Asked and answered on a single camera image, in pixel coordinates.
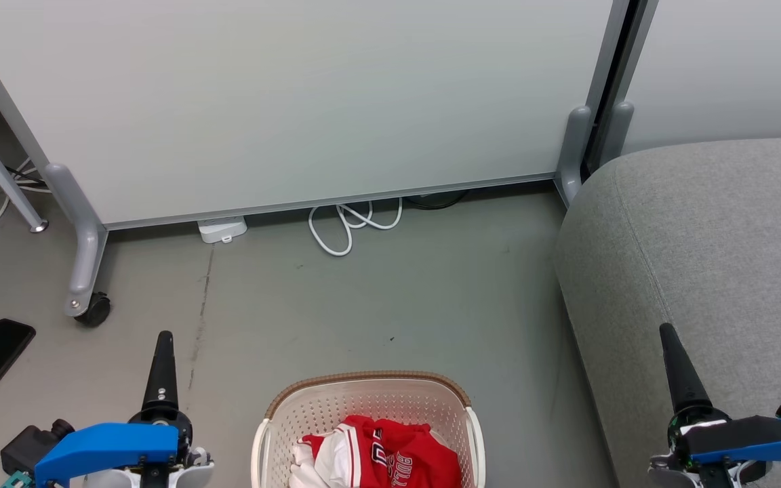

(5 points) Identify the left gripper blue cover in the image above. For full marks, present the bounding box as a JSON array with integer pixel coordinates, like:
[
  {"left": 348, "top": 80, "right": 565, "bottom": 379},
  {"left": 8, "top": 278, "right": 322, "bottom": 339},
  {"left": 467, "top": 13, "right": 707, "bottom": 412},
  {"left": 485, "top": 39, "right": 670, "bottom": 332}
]
[{"left": 34, "top": 330, "right": 195, "bottom": 488}]

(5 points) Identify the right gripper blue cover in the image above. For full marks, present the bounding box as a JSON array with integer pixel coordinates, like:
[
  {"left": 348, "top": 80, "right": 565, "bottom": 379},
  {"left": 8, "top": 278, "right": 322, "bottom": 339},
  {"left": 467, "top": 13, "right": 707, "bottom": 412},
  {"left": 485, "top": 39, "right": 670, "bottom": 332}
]
[{"left": 658, "top": 323, "right": 781, "bottom": 475}]

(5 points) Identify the red garment with print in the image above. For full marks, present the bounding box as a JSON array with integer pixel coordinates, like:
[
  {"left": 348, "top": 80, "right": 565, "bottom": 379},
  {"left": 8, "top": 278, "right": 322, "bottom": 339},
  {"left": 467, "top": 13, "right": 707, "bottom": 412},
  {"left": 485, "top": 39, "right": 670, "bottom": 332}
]
[{"left": 362, "top": 419, "right": 463, "bottom": 488}]

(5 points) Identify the grey fabric sofa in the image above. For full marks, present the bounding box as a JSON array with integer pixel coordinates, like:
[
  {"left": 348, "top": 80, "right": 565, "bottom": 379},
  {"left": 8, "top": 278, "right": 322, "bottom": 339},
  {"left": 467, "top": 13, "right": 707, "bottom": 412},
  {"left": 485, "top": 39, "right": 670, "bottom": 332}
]
[{"left": 553, "top": 136, "right": 781, "bottom": 488}]

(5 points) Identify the black caster wheel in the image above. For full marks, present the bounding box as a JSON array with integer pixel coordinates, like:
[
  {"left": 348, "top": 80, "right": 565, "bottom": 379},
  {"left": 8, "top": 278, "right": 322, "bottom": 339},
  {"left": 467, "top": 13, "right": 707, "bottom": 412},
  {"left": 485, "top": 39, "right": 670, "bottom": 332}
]
[{"left": 75, "top": 292, "right": 112, "bottom": 329}]

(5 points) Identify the white power adapter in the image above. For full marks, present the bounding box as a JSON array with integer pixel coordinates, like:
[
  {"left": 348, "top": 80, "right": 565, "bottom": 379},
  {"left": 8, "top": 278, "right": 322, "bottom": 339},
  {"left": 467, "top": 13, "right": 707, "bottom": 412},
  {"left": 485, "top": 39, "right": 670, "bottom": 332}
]
[{"left": 197, "top": 216, "right": 248, "bottom": 244}]

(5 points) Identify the white laundry basket brown rim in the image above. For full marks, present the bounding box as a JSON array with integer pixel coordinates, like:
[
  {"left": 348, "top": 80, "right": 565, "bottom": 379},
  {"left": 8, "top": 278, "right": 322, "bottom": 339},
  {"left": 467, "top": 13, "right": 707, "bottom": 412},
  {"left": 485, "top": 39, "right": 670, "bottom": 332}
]
[{"left": 251, "top": 370, "right": 487, "bottom": 488}]

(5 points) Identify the grey partition leg short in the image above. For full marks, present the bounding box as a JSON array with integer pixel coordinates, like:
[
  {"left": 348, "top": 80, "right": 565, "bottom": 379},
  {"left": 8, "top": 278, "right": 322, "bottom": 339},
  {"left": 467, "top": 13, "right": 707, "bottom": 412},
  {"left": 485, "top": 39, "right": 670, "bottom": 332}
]
[{"left": 556, "top": 104, "right": 595, "bottom": 205}]

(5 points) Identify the grey leg of narrow partition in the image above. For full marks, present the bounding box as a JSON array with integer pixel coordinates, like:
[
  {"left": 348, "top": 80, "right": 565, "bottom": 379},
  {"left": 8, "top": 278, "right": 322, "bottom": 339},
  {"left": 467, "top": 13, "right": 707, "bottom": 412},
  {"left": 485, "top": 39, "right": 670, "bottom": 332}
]
[{"left": 599, "top": 101, "right": 635, "bottom": 168}]

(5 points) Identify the large white partition panel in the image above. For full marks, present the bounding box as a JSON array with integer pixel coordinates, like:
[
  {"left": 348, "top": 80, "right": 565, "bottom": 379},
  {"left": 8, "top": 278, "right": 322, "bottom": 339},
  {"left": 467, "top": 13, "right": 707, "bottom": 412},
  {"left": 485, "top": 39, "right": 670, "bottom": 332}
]
[{"left": 0, "top": 0, "right": 628, "bottom": 231}]

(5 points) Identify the white partition panel narrow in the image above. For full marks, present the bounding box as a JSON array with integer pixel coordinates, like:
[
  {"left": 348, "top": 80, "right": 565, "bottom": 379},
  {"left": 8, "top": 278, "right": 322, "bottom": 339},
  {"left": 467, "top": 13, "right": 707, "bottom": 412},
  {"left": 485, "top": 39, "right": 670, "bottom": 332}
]
[{"left": 622, "top": 0, "right": 781, "bottom": 155}]

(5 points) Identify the coiled white cable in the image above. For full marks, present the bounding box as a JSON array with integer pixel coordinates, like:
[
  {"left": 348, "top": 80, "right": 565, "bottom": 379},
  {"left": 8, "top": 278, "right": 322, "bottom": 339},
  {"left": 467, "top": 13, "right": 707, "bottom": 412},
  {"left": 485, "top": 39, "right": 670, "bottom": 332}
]
[{"left": 307, "top": 197, "right": 404, "bottom": 258}]

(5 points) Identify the black cable under partition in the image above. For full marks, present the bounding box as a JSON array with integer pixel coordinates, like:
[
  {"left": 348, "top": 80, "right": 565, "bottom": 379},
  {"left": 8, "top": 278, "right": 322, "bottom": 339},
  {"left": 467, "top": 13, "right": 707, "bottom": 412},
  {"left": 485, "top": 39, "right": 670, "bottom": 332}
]
[{"left": 403, "top": 190, "right": 470, "bottom": 210}]

